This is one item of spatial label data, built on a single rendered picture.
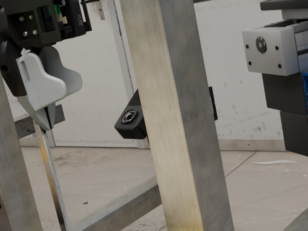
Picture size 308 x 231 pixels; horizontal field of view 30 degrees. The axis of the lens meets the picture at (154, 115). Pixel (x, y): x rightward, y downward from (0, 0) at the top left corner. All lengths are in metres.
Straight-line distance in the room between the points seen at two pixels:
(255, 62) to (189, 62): 0.83
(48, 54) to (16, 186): 0.16
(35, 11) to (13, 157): 0.15
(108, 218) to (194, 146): 0.37
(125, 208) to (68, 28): 0.27
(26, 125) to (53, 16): 0.40
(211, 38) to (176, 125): 3.13
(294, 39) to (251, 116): 2.39
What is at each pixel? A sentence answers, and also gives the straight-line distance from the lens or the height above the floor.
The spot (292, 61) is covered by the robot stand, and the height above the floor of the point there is 0.93.
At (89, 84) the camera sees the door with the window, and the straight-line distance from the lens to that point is 4.20.
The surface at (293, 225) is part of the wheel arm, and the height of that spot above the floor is 0.85.
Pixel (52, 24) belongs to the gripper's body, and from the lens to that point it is 0.60.
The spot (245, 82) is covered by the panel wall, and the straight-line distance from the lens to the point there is 3.47.
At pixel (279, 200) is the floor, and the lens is 2.84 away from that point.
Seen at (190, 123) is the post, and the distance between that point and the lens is 0.39.
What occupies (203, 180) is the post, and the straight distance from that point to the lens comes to 0.40.
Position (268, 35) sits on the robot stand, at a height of 0.98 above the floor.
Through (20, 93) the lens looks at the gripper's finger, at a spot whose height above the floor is 1.05.
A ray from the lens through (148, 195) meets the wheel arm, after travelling 0.79.
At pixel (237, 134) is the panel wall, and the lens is 3.60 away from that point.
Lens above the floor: 1.14
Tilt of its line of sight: 13 degrees down
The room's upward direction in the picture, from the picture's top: 12 degrees counter-clockwise
